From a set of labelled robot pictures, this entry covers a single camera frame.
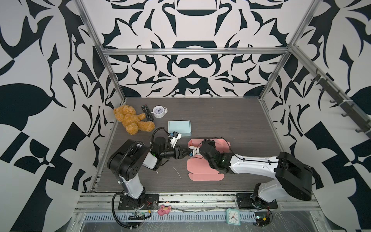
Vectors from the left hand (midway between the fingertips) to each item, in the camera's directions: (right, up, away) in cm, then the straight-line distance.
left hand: (191, 148), depth 84 cm
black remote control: (-31, +21, +24) cm, 44 cm away
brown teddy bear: (-37, +15, +10) cm, 41 cm away
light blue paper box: (-5, +11, +14) cm, 19 cm away
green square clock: (+19, -28, -16) cm, 38 cm away
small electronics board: (+34, -31, -13) cm, 48 cm away
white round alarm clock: (-22, +22, +24) cm, 39 cm away
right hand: (+9, +6, 0) cm, 11 cm away
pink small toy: (-13, -26, -14) cm, 32 cm away
